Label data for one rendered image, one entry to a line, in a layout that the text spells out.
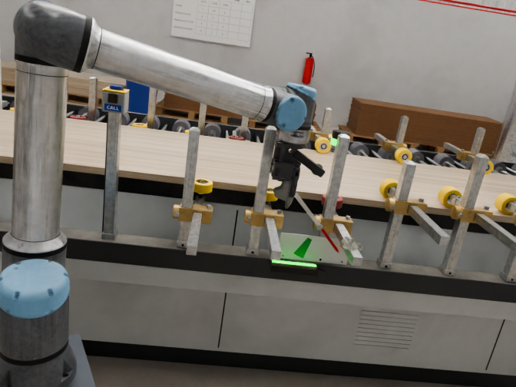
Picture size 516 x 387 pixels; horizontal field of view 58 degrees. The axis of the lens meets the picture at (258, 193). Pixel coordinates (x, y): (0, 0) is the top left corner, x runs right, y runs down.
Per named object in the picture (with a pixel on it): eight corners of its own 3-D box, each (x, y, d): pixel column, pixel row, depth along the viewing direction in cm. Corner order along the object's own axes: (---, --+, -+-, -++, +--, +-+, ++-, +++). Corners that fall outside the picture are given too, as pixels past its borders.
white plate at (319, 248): (346, 265, 171) (352, 240, 168) (276, 258, 169) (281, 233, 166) (345, 264, 172) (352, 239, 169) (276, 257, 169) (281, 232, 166)
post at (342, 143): (323, 263, 172) (351, 136, 156) (314, 262, 171) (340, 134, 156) (322, 259, 175) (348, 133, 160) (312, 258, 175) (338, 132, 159)
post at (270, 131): (256, 257, 169) (276, 127, 154) (246, 256, 169) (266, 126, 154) (256, 253, 173) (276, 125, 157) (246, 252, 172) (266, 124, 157)
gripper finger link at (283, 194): (271, 206, 147) (276, 178, 144) (289, 208, 147) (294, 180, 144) (272, 210, 144) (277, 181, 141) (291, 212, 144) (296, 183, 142)
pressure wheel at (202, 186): (213, 210, 178) (217, 181, 174) (199, 214, 172) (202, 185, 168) (199, 203, 182) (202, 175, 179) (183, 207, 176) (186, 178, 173)
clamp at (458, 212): (490, 226, 169) (494, 213, 167) (454, 221, 168) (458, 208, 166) (481, 219, 175) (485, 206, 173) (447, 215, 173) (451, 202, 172)
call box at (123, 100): (124, 116, 148) (124, 91, 146) (100, 113, 148) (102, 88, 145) (128, 112, 155) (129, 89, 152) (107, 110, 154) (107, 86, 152)
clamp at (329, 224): (350, 235, 168) (353, 222, 166) (313, 231, 166) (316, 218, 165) (346, 229, 173) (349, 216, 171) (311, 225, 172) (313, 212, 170)
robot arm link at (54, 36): (18, -10, 83) (318, 97, 116) (19, -9, 94) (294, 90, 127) (4, 54, 86) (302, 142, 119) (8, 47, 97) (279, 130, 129)
